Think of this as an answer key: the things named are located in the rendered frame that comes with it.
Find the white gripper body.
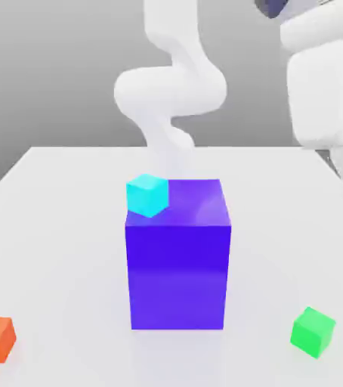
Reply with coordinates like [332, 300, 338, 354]
[286, 38, 343, 151]

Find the small green cube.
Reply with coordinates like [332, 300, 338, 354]
[289, 305, 337, 360]

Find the small cyan cube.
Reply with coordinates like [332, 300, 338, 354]
[125, 172, 170, 219]

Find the large purple box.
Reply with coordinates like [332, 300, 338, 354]
[124, 178, 232, 331]

